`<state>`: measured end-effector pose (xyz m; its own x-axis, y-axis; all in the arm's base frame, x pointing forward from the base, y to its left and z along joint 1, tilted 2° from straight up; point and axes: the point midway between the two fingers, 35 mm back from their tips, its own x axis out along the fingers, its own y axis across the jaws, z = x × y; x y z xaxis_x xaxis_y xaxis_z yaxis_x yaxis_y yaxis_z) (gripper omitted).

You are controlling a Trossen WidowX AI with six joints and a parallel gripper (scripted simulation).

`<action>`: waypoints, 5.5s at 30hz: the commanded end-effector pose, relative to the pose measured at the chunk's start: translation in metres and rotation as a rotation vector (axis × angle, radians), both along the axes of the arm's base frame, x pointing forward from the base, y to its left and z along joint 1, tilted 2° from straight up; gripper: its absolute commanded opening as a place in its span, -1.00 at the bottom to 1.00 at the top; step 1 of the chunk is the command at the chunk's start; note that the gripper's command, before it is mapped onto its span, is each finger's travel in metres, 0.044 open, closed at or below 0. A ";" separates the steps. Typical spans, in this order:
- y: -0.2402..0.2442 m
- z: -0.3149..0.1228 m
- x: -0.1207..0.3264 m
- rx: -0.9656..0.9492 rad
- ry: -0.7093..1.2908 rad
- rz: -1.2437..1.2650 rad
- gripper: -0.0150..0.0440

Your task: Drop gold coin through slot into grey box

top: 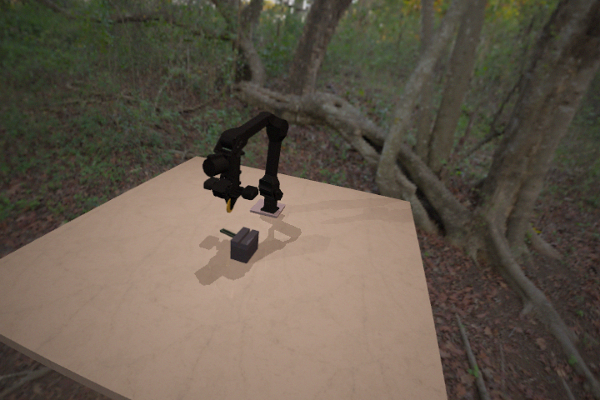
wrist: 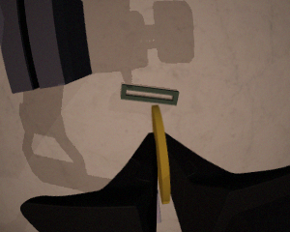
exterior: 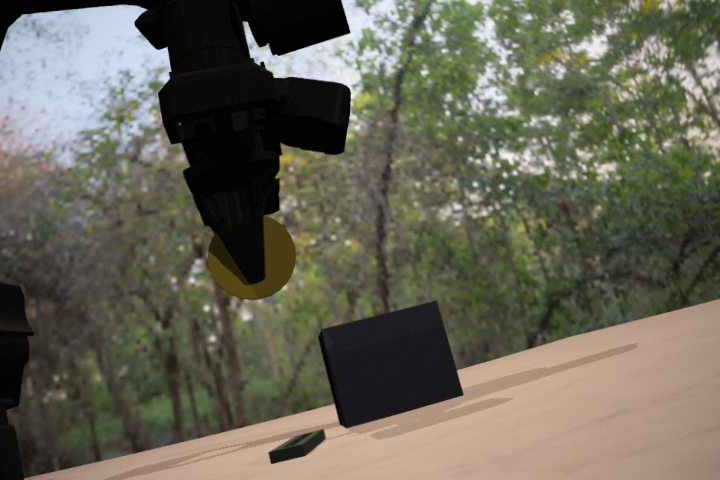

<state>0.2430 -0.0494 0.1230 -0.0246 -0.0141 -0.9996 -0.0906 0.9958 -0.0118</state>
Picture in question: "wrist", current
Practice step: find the dark grey box side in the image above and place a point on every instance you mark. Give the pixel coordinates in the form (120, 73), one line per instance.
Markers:
(77, 38)

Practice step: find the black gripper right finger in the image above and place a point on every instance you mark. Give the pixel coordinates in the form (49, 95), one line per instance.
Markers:
(206, 196)

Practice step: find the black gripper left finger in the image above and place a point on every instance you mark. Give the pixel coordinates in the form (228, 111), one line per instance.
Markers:
(128, 204)

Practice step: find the dark green flat block with groove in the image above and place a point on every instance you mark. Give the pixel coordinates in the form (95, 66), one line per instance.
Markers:
(146, 89)

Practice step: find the gold coin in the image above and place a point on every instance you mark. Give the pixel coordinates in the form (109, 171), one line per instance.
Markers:
(162, 156)

